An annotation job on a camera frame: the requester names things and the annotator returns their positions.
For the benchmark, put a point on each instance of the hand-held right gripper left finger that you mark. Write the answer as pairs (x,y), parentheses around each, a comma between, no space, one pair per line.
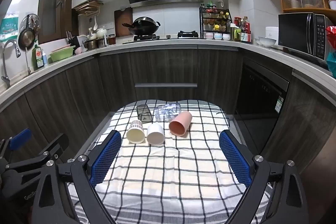
(105,158)

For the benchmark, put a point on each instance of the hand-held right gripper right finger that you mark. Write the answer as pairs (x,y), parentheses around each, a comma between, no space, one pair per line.
(236,158)

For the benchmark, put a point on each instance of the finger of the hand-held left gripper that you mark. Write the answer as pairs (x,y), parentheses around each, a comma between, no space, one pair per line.
(56,145)
(21,136)

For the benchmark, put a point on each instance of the cream striped cup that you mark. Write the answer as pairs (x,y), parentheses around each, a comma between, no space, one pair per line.
(135,135)

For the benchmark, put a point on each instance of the white cup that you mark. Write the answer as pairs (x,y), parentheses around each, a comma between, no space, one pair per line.
(155,135)

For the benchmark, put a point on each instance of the dark transparent cup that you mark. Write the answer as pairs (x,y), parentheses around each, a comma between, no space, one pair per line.
(144,114)

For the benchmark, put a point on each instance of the pink cup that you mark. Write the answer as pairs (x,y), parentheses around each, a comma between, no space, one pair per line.
(181,123)

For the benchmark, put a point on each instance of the clear printed cup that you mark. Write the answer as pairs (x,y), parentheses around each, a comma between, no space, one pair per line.
(168,111)

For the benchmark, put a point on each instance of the black dishwasher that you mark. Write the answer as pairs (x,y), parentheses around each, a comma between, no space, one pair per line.
(260,98)

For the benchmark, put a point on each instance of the black white checked cloth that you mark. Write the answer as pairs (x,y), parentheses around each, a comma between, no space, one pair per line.
(168,176)

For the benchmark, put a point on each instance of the steel kitchen faucet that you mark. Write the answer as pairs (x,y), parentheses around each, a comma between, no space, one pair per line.
(5,69)

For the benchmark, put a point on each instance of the small blue white bottle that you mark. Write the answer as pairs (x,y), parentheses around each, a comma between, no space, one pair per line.
(46,60)

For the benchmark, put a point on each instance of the green dish soap bottle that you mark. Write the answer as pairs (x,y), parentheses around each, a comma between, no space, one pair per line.
(38,56)

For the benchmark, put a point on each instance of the green plastic basin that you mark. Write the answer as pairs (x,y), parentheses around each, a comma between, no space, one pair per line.
(62,55)

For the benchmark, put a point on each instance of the hanging frying pan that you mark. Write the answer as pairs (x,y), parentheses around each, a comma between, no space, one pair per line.
(26,39)

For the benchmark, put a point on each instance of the steel pot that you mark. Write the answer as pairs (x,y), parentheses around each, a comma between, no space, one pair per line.
(90,44)

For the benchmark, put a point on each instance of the black knife block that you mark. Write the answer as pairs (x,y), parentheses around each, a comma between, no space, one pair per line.
(72,39)

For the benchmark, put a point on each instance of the green printed bag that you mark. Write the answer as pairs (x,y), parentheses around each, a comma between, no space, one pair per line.
(9,28)

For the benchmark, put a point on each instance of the brown jar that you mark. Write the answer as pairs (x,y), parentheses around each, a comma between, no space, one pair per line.
(112,40)

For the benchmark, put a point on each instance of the small white bowl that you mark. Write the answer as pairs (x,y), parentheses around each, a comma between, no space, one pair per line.
(258,42)

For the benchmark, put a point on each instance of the large white bowl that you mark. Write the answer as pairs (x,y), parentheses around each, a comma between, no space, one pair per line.
(267,41)

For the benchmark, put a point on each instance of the white teapot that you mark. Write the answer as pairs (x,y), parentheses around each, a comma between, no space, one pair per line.
(101,33)

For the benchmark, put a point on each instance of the white seasoning jar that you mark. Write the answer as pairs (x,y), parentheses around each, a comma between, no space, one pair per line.
(218,36)
(226,36)
(209,35)

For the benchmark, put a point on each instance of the green jug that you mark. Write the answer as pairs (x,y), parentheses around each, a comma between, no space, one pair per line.
(237,35)

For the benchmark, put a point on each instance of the white ladle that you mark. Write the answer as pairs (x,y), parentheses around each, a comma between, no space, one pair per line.
(95,25)

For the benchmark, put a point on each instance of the dark sauce bottle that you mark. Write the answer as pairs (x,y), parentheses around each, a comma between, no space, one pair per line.
(245,26)

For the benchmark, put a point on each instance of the gas hob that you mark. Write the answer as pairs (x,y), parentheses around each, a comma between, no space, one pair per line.
(168,37)

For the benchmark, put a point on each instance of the black microwave oven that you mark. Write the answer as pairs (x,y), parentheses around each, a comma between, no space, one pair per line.
(294,32)

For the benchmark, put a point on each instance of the black wok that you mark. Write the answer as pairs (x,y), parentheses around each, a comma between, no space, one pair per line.
(146,25)

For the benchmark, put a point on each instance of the dark wooden cutting board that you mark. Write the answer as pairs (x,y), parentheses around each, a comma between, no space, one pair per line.
(122,19)

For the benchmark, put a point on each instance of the row of seasoning bottles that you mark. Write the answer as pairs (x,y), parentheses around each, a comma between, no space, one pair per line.
(216,19)

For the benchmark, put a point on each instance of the black spice rack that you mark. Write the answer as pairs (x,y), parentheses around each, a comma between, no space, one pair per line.
(201,22)

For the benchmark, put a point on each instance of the red bag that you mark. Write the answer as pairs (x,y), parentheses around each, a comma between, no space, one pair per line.
(331,36)

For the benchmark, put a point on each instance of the brown window frame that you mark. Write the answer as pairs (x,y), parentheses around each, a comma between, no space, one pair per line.
(55,3)

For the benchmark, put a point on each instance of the wall rack with boards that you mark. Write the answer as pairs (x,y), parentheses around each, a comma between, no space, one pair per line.
(88,7)

